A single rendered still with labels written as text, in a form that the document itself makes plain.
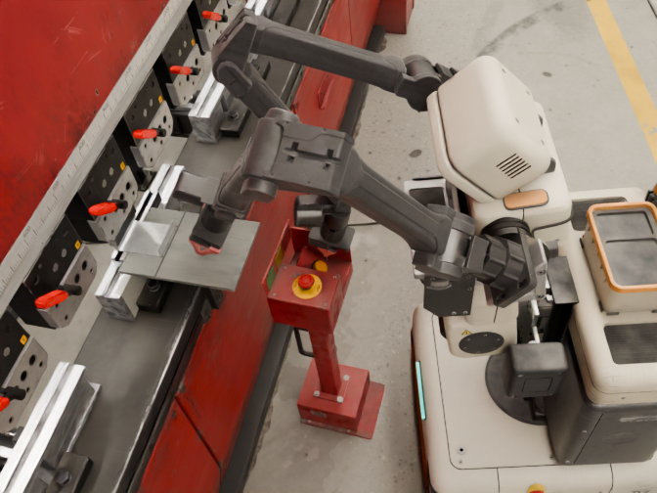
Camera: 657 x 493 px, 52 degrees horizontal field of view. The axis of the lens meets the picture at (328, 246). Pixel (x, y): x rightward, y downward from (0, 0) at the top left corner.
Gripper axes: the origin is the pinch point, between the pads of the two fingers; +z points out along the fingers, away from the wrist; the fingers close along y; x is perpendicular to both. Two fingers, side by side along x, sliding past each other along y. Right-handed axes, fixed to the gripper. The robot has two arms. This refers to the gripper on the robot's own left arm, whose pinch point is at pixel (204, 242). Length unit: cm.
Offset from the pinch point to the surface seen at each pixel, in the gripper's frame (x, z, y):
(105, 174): -22.6, -10.3, 1.7
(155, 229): -10.6, 8.8, -3.3
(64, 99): -31.8, -26.7, 2.1
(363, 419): 73, 76, -10
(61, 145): -29.3, -22.1, 7.7
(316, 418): 58, 80, -6
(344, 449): 70, 79, 1
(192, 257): -1.0, 3.9, 2.4
